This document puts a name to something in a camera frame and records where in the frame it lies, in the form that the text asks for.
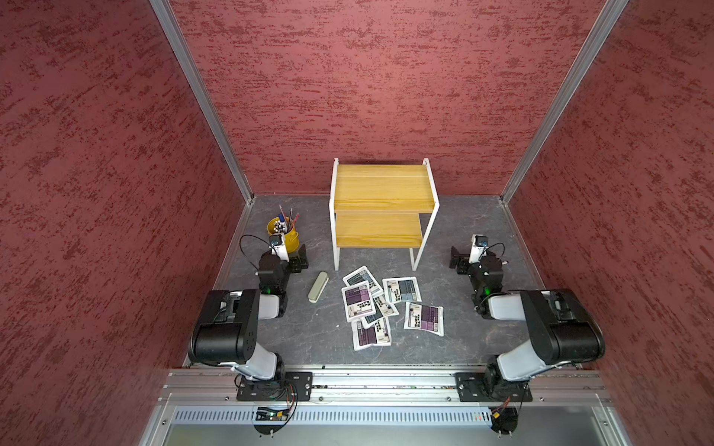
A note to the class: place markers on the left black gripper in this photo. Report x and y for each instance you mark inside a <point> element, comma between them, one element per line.
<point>296,262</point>

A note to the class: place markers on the white frame wooden shelf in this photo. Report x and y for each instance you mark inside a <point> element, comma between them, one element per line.
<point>382,207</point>

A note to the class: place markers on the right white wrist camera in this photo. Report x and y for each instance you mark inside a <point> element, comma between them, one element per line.
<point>478,247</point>

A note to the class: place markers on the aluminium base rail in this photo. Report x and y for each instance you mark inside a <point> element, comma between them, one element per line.
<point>379,384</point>

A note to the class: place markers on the purple coffee bag bottom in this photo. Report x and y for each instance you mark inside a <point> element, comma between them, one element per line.
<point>377,335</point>

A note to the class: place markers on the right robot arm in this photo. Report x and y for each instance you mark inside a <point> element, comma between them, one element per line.
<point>560,330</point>

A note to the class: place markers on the pens in bucket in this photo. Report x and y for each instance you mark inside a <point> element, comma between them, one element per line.
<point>284,223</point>

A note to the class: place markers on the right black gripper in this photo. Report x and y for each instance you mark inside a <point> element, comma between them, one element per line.
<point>463,261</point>

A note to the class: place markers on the yellow pen bucket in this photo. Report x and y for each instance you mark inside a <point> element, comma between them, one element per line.
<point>292,241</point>

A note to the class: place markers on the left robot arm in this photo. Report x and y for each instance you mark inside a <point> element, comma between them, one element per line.
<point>226,332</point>

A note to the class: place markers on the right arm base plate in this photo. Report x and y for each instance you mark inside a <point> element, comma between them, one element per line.
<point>491,388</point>

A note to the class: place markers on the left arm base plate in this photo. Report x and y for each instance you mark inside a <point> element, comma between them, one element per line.
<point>285,389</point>

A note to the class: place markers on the beige eraser block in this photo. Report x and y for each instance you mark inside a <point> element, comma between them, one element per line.
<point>318,287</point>

